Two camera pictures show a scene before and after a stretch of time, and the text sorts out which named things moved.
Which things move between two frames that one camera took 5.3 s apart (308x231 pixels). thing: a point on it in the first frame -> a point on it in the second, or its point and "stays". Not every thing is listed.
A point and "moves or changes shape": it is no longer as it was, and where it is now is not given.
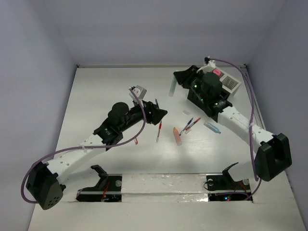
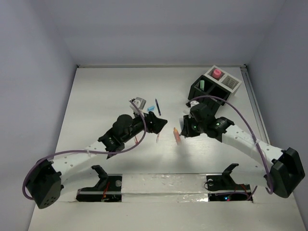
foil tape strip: x=164 y=188 stays
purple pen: x=157 y=103 stays
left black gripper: x=152 y=114 -> x=153 y=124
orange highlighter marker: x=177 y=136 stays
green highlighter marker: x=173 y=86 moves or changes shape
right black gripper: x=185 y=77 -> x=187 y=130
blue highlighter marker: x=212 y=127 moves or changes shape
